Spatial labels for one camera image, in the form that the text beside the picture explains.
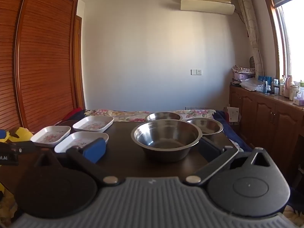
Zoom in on clear plastic bag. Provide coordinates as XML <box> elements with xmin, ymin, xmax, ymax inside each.
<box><xmin>239</xmin><ymin>77</ymin><xmax>264</xmax><ymax>92</ymax></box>

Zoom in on louvered wooden wardrobe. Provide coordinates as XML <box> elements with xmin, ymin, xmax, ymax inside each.
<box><xmin>0</xmin><ymin>0</ymin><xmax>86</xmax><ymax>133</ymax></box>

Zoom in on tissue box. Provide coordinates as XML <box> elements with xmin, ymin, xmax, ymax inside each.
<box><xmin>293</xmin><ymin>91</ymin><xmax>304</xmax><ymax>106</ymax></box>

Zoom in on white bottle with dark cap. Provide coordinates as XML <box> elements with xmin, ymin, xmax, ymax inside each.
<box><xmin>279</xmin><ymin>75</ymin><xmax>286</xmax><ymax>97</ymax></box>

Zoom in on short white bottle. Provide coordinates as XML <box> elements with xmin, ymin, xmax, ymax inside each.
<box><xmin>289</xmin><ymin>84</ymin><xmax>298</xmax><ymax>101</ymax></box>

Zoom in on white floral rectangular plate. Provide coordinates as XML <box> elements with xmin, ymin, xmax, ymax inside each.
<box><xmin>54</xmin><ymin>131</ymin><xmax>109</xmax><ymax>153</ymax></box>
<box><xmin>30</xmin><ymin>125</ymin><xmax>71</xmax><ymax>147</ymax></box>
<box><xmin>72</xmin><ymin>116</ymin><xmax>114</xmax><ymax>133</ymax></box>

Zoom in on wooden door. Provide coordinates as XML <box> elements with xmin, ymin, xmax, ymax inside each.
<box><xmin>75</xmin><ymin>15</ymin><xmax>86</xmax><ymax>111</ymax></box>

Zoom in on small steel bowl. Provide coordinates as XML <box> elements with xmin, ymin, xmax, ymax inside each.
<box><xmin>186</xmin><ymin>118</ymin><xmax>224</xmax><ymax>136</ymax></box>

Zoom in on folded dark and red clothes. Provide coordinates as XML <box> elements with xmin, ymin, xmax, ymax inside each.
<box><xmin>68</xmin><ymin>110</ymin><xmax>87</xmax><ymax>122</ymax></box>

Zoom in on wooden cabinet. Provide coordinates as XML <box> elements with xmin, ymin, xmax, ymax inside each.
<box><xmin>229</xmin><ymin>84</ymin><xmax>304</xmax><ymax>171</ymax></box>

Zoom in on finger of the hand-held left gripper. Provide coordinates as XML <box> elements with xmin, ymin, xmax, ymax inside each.
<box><xmin>0</xmin><ymin>141</ymin><xmax>36</xmax><ymax>154</ymax></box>
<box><xmin>0</xmin><ymin>130</ymin><xmax>12</xmax><ymax>143</ymax></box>

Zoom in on large steel bowl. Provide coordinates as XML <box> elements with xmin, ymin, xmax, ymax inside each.
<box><xmin>131</xmin><ymin>120</ymin><xmax>202</xmax><ymax>163</ymax></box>

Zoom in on patterned beige curtain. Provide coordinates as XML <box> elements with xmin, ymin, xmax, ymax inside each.
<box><xmin>235</xmin><ymin>0</ymin><xmax>265</xmax><ymax>80</ymax></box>

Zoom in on white paper bag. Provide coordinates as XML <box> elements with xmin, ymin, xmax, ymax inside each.
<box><xmin>226</xmin><ymin>106</ymin><xmax>240</xmax><ymax>124</ymax></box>

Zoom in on floral blanket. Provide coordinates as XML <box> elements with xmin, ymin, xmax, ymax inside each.
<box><xmin>84</xmin><ymin>109</ymin><xmax>245</xmax><ymax>151</ymax></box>

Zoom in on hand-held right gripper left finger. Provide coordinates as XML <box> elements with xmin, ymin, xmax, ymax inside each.
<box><xmin>34</xmin><ymin>138</ymin><xmax>120</xmax><ymax>187</ymax></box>

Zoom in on medium steel bowl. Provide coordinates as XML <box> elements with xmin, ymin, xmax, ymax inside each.
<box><xmin>144</xmin><ymin>112</ymin><xmax>182</xmax><ymax>122</ymax></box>

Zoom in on white air conditioner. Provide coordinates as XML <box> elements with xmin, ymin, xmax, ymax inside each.
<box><xmin>180</xmin><ymin>0</ymin><xmax>235</xmax><ymax>15</ymax></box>

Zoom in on window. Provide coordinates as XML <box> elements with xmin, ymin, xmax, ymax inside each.
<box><xmin>261</xmin><ymin>0</ymin><xmax>304</xmax><ymax>83</ymax></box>

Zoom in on red cloth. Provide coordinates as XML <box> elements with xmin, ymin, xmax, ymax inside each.
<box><xmin>63</xmin><ymin>108</ymin><xmax>83</xmax><ymax>121</ymax></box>

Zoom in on pink bottle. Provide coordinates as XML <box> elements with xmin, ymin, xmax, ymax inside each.
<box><xmin>285</xmin><ymin>74</ymin><xmax>294</xmax><ymax>98</ymax></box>

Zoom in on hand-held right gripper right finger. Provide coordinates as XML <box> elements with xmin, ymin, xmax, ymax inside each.
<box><xmin>183</xmin><ymin>138</ymin><xmax>271</xmax><ymax>186</ymax></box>

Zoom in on dark blue blanket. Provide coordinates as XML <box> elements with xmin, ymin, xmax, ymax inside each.
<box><xmin>212</xmin><ymin>110</ymin><xmax>253</xmax><ymax>152</ymax></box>

